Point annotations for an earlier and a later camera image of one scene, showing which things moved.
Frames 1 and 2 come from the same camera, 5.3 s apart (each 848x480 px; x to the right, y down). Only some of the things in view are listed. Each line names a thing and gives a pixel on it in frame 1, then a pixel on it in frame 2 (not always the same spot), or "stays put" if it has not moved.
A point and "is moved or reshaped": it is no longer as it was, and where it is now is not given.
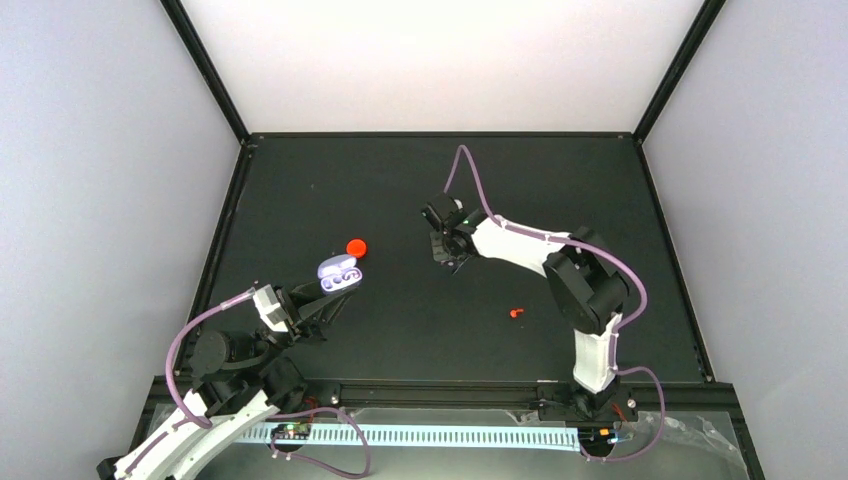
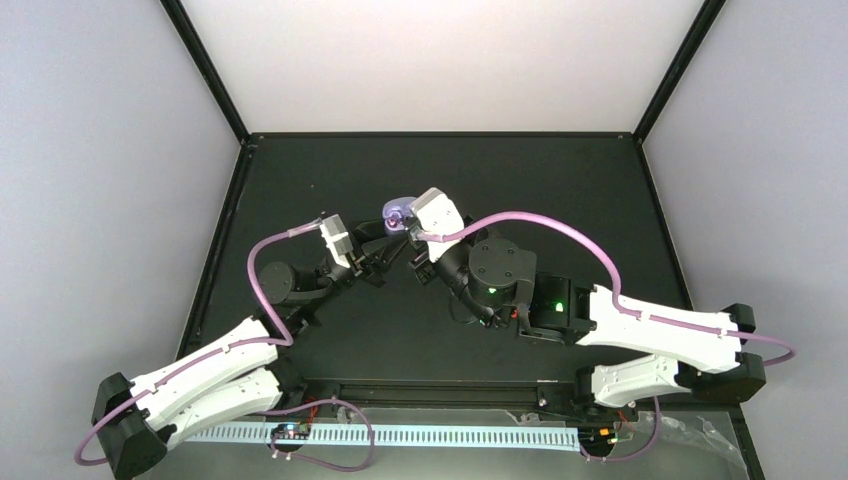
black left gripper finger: (326, 308) -> (384, 250)
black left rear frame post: (207, 68) stays put
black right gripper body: (443, 251) -> (416, 264)
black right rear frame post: (708, 13) stays put
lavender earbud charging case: (338, 273) is moved or reshaped
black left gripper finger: (308, 292) -> (369, 231)
